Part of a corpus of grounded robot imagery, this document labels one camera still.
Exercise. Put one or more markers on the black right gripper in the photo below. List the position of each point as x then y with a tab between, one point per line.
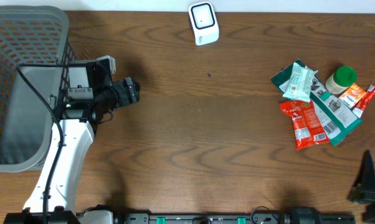
369	189

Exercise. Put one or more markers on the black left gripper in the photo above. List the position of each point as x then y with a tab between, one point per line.
122	88

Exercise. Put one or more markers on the white green packet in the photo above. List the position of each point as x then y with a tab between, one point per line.
336	118

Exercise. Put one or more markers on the red snack packet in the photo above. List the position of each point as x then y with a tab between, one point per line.
307	128

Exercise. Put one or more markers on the small orange box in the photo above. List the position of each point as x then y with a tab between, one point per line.
351	96

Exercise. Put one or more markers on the small red sachet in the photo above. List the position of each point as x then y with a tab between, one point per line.
362	104

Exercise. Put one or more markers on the green lid spice jar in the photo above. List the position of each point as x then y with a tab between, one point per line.
341	79

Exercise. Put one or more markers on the teal packet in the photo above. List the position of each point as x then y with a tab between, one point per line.
299	84

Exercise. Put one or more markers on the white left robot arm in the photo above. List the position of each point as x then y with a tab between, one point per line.
92	94

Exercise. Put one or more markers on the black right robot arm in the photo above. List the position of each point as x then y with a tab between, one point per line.
308	215

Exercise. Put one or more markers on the white barcode scanner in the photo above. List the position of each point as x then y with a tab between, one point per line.
204	23

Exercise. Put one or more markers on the grey plastic mesh basket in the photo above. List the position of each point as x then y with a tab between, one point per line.
37	37

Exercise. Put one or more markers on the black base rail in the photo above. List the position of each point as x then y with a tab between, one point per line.
206	218

